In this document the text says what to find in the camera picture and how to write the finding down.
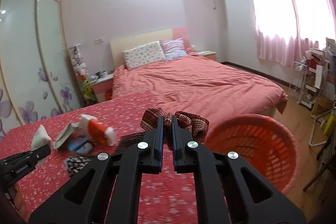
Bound black floral fabric piece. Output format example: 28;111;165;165
64;156;91;177

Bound grey white paper package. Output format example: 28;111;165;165
53;122;79;151

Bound pink white nightstand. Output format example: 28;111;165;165
197;50;217;61
92;74;113;103

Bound pink window curtain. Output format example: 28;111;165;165
253;0;335;67

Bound pink white right nightstand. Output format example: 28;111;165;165
197;50;217;61

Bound pink bed duvet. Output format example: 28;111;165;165
113;54;288;128

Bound red white tissue pack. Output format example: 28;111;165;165
78;114;117;146

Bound black foam fruit net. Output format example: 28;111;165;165
114;132;145;155

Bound red striped woven cloth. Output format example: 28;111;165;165
140;108;209;151

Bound person's left hand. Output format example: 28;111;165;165
14;184;29;222

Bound wall power socket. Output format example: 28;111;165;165
94;38;104;44

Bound white floral pillow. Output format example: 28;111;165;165
123;41;166;71

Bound pink striped pillow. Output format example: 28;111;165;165
160;38;187;60

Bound hanging plush toy organizer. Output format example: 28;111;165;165
69;44;96;105

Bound glass floral wardrobe doors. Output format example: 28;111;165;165
1;0;83;140

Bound pink white left nightstand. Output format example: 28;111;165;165
92;74;113;103

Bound white mug on nightstand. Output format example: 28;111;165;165
99;71;108;78

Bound blue white wipes packet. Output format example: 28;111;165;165
67;136;93;155

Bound white wire rack cart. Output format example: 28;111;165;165
289;61;307;105

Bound white tissue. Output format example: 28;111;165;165
31;124;52;151

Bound cluttered white shelf unit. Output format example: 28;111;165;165
299;38;335;118

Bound beige pink headboard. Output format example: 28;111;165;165
110;27;190;69

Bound orange plastic laundry basket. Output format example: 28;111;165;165
204;114;299;194

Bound dark wooden chair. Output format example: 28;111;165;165
303;132;335;192

